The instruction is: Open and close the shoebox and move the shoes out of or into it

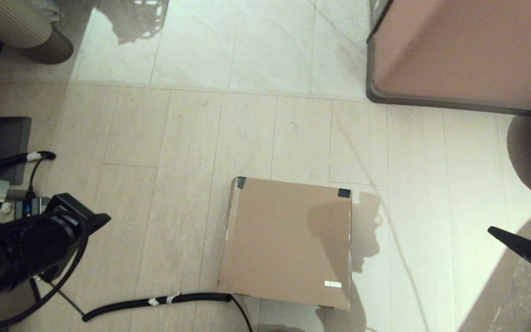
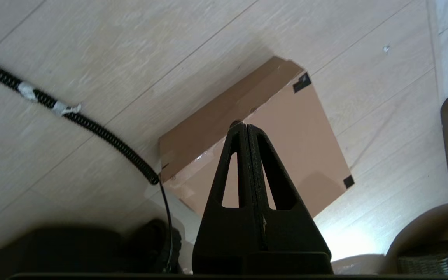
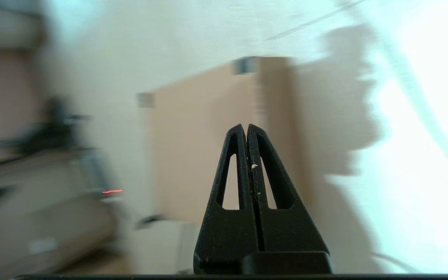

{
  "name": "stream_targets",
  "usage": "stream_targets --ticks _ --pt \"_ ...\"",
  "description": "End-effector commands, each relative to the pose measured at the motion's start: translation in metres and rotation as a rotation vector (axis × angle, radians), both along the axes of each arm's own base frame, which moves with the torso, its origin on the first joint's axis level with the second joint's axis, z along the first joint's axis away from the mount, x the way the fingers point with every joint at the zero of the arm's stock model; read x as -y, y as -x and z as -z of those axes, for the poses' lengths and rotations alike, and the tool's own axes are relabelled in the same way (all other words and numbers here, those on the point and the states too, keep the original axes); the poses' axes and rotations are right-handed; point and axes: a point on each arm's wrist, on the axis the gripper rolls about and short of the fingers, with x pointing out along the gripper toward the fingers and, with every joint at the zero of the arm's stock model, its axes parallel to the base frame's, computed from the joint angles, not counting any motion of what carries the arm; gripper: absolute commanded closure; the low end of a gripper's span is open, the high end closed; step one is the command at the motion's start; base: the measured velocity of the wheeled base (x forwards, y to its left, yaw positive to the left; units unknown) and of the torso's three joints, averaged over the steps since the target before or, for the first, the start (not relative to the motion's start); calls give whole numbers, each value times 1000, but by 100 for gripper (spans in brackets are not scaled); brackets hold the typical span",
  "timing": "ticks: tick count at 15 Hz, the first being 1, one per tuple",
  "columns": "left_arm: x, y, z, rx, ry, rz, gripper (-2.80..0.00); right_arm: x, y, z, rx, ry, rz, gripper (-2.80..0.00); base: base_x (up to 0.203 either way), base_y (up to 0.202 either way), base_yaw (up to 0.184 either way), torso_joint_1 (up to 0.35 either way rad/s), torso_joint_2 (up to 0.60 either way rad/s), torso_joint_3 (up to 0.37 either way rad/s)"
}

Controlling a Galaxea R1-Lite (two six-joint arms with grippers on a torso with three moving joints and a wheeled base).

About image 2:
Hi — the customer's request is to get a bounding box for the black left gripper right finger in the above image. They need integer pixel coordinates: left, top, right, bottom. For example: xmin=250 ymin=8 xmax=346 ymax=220
xmin=247 ymin=124 xmax=333 ymax=254

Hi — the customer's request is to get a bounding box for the brown cardboard shoe box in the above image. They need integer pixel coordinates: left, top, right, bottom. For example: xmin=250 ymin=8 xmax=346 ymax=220
xmin=158 ymin=56 xmax=355 ymax=218

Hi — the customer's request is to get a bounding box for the dark woven basket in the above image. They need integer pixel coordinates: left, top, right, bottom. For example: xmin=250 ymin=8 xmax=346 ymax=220
xmin=396 ymin=249 xmax=448 ymax=275

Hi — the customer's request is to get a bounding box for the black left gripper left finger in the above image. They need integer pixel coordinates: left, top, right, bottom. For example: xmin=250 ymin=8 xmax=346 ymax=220
xmin=192 ymin=124 xmax=265 ymax=275

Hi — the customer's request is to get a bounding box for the black coiled cable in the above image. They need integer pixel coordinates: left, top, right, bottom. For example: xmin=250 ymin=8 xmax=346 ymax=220
xmin=0 ymin=54 xmax=175 ymax=273

